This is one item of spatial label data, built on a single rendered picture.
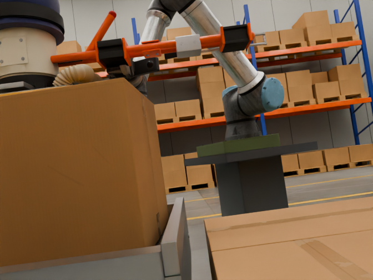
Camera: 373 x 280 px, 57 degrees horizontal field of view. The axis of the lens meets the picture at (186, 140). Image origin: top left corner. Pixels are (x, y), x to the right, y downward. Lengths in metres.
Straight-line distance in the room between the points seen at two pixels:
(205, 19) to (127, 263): 1.13
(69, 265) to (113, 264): 0.08
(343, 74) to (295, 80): 1.19
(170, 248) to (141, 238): 0.15
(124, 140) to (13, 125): 0.26
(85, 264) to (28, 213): 0.24
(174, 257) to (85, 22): 9.92
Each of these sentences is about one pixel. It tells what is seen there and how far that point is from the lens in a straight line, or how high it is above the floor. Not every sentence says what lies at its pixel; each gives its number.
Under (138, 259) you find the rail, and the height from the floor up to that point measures 0.59.
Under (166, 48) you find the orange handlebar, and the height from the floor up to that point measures 1.07.
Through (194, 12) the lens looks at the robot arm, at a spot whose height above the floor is 1.35.
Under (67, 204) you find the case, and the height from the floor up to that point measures 0.69.
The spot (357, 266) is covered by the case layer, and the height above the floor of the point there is 0.54.
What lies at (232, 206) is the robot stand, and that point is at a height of 0.48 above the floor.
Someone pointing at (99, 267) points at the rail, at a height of 0.58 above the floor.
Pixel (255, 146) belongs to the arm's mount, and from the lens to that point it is 1.69.
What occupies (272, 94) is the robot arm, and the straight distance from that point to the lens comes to 1.63.
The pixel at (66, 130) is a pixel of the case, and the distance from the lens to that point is 0.82.
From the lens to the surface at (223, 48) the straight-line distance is 1.03.
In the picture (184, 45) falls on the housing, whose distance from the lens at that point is 1.00.
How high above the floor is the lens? 0.75
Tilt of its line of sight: 3 degrees up
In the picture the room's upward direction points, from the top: 8 degrees counter-clockwise
